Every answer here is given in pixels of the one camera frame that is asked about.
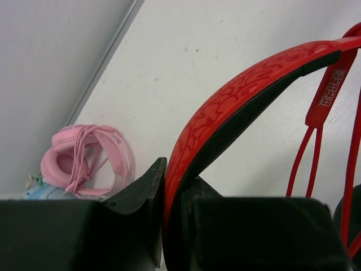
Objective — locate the light blue headphones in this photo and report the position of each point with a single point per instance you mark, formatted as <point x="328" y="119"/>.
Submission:
<point x="38" y="189"/>

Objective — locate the pink headphones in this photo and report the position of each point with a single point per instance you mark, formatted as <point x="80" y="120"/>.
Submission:
<point x="78" y="152"/>

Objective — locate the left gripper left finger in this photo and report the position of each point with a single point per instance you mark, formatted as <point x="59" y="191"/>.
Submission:
<point x="120" y="233"/>

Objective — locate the aluminium table frame rail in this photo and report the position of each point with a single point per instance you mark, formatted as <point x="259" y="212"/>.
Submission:
<point x="106" y="57"/>

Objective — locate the red black headphones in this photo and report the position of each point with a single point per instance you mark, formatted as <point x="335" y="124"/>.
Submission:
<point x="227" y="113"/>

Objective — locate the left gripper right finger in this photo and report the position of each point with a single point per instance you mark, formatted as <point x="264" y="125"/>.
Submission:
<point x="257" y="233"/>

